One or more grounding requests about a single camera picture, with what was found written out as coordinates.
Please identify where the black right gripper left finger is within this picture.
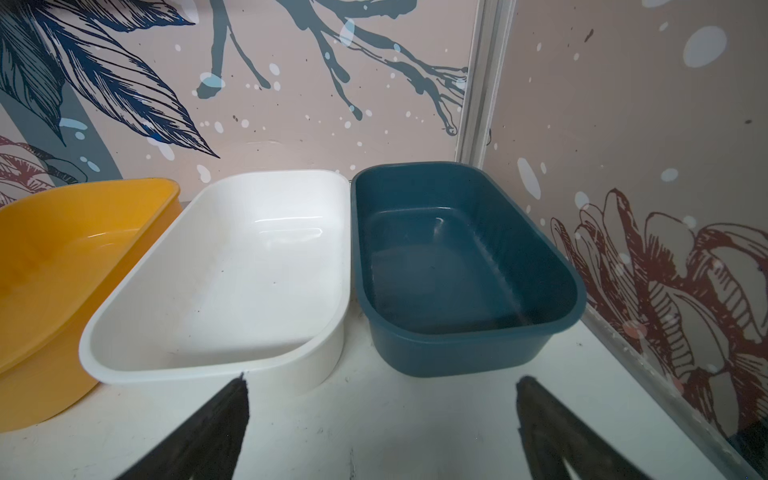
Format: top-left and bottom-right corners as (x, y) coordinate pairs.
(119, 376), (250, 479)

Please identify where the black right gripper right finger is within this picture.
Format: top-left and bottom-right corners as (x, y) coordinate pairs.
(516, 376), (648, 479)

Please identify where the white plastic container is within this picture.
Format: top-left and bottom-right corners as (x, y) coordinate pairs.
(79, 170), (351, 396)

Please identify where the teal plastic container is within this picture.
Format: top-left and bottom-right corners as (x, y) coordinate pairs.
(351, 162), (587, 378)

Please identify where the yellow plastic container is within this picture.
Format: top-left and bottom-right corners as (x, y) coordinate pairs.
(1, 178), (182, 432)

